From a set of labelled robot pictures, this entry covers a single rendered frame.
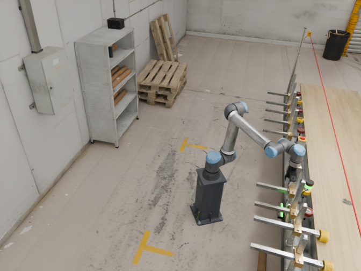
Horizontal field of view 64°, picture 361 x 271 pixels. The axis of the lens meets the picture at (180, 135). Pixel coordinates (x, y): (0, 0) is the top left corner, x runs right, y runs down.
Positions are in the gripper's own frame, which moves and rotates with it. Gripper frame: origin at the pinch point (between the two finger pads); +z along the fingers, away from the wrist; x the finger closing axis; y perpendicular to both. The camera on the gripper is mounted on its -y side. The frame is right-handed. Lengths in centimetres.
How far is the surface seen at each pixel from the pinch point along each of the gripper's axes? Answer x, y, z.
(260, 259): 3, -10, 94
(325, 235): -26.0, -39.7, 3.9
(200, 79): 164, 408, 103
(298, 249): -7, -60, 1
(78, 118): 267, 95, 46
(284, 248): -4.6, -38.2, 31.3
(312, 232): -17.8, -39.0, 5.3
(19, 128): 262, -5, 0
